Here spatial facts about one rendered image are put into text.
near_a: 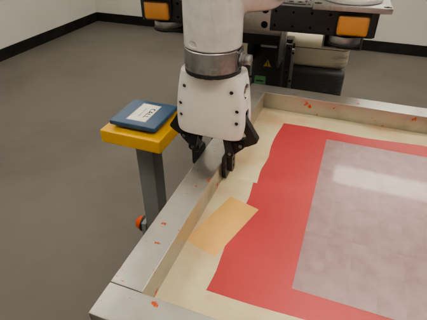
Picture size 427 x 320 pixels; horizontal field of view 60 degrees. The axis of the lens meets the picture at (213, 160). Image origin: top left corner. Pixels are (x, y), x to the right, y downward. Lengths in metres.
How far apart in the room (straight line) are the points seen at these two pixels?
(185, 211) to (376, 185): 0.30
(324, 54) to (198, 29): 1.06
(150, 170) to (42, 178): 1.59
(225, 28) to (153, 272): 0.29
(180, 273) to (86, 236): 1.46
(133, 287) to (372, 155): 0.46
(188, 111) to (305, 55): 1.01
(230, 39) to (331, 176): 0.28
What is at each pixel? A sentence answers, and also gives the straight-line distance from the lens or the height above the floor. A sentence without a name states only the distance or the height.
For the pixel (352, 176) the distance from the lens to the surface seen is 0.62.
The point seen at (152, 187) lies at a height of 0.80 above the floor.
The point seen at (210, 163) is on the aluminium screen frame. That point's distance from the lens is 0.55.
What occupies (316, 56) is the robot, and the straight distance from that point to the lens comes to 1.48.
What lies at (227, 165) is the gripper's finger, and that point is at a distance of 0.56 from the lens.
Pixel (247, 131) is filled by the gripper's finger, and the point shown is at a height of 1.05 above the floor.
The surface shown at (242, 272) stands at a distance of 0.45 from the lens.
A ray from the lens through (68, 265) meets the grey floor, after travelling 1.80.
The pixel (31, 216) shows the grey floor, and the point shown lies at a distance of 2.11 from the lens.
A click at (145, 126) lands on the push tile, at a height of 0.97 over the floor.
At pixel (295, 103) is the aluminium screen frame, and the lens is 0.78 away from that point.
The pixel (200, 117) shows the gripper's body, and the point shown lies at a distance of 0.52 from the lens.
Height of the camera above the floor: 1.31
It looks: 35 degrees down
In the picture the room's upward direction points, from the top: straight up
